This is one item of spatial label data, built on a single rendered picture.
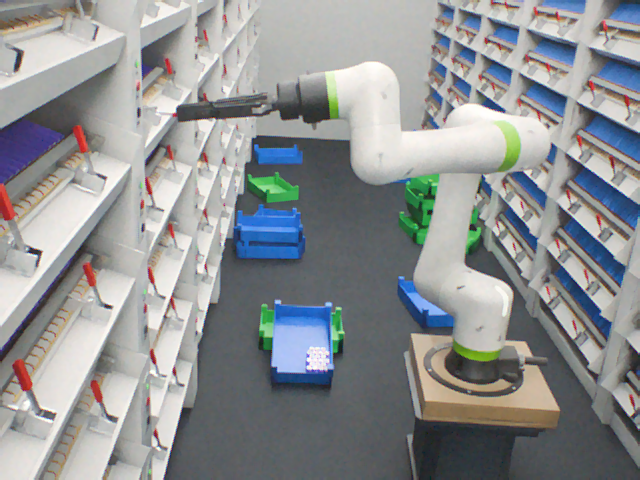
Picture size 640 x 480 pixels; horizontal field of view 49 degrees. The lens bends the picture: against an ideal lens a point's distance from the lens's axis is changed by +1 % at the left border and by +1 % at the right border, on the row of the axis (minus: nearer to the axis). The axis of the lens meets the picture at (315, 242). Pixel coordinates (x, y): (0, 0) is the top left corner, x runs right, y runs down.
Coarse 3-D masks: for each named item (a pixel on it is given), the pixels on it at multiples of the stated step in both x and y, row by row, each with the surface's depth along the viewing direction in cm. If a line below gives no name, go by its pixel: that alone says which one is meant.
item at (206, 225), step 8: (208, 208) 262; (216, 208) 263; (208, 216) 262; (216, 216) 264; (200, 224) 250; (208, 224) 248; (200, 232) 246; (208, 232) 248; (200, 240) 240; (208, 240) 243; (200, 248) 234; (208, 248) 237; (200, 256) 223; (200, 264) 223; (200, 272) 207
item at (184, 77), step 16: (144, 48) 173; (144, 64) 174; (160, 64) 174; (176, 64) 175; (160, 80) 172; (176, 80) 176; (192, 80) 176; (144, 96) 152; (160, 96) 158; (144, 128) 120; (160, 128) 136; (144, 144) 121; (144, 160) 129
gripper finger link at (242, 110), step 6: (216, 108) 132; (222, 108) 132; (228, 108) 132; (234, 108) 132; (240, 108) 132; (246, 108) 132; (222, 114) 133; (228, 114) 133; (234, 114) 132; (240, 114) 132; (246, 114) 132; (252, 114) 132; (258, 114) 131
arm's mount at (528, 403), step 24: (432, 336) 196; (432, 360) 184; (432, 384) 173; (456, 384) 174; (504, 384) 175; (528, 384) 176; (432, 408) 167; (456, 408) 167; (480, 408) 167; (504, 408) 167; (528, 408) 167; (552, 408) 167
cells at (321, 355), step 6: (312, 348) 232; (318, 348) 232; (324, 348) 232; (306, 354) 231; (312, 354) 230; (318, 354) 231; (324, 354) 231; (306, 360) 228; (312, 360) 228; (318, 360) 229; (324, 360) 229; (306, 366) 230; (312, 366) 226; (318, 366) 227; (324, 366) 227; (306, 372) 227; (312, 372) 227; (318, 372) 227; (324, 372) 227
